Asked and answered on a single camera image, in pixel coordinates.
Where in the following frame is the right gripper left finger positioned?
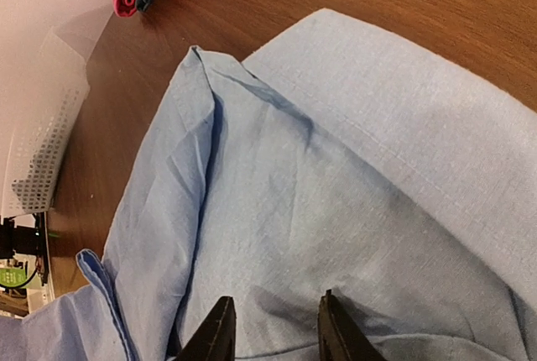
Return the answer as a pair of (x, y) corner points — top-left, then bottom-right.
(179, 296), (236, 361)

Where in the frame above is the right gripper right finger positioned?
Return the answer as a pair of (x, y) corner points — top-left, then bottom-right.
(317, 290), (386, 361)

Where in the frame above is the light blue shirt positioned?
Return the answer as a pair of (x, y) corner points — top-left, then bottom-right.
(1, 9), (536, 360)

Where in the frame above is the white plastic laundry basket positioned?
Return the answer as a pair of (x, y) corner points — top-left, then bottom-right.
(1, 28), (91, 217)

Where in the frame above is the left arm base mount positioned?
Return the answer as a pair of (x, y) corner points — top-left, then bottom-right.
(1, 212), (50, 290)

